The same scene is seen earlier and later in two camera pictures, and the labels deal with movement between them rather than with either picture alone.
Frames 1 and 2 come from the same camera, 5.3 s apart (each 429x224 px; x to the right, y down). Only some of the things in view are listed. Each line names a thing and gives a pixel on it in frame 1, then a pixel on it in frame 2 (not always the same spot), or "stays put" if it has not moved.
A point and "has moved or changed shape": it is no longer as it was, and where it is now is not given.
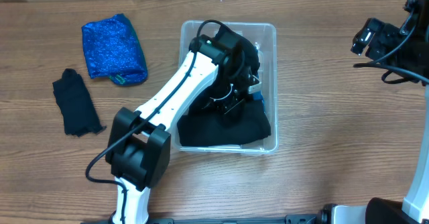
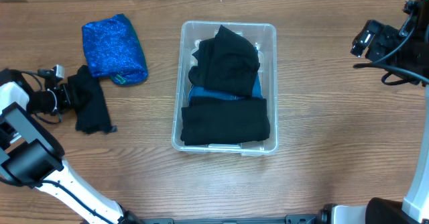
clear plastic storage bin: (265, 37) stays put
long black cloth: (198, 127) stays put
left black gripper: (232, 100) to (66, 96)
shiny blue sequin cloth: (112, 49) stays put
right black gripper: (379, 41) stays put
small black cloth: (73, 96) has moved or changed shape
